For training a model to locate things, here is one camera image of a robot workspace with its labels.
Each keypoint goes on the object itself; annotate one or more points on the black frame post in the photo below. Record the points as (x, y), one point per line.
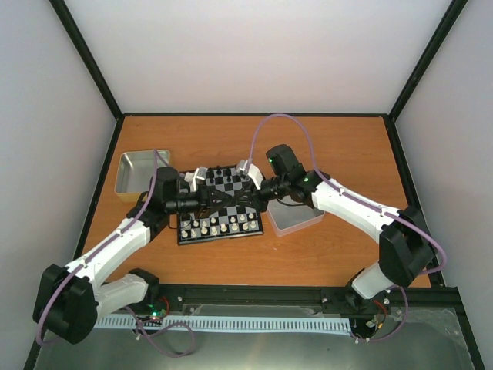
(441, 32)
(73, 32)

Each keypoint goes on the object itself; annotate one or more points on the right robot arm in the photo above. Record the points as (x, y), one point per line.
(404, 245)

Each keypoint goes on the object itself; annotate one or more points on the black and silver chessboard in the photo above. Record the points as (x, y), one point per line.
(223, 217)

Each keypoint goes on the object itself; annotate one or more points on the black frame post right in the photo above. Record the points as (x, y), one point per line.
(441, 32)

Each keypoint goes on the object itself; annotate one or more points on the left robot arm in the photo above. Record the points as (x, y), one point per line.
(72, 298)

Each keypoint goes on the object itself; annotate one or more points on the empty silver metal tin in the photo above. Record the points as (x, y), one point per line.
(134, 174)

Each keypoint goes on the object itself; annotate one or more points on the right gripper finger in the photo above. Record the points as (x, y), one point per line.
(243, 205)
(245, 193)

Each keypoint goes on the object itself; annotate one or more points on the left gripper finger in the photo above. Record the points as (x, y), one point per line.
(218, 196)
(222, 204)

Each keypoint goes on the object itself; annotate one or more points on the black frame post left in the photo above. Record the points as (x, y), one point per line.
(73, 32)

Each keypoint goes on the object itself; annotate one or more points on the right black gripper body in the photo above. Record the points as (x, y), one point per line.
(260, 204)

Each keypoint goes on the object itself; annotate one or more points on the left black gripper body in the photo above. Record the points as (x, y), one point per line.
(204, 198)

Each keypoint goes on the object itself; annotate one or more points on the pink tin with white pieces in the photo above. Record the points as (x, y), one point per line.
(287, 217)

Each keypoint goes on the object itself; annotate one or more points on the light blue cable duct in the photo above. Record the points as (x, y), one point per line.
(230, 324)

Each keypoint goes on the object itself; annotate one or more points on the black chess piece set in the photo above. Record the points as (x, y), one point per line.
(221, 175)

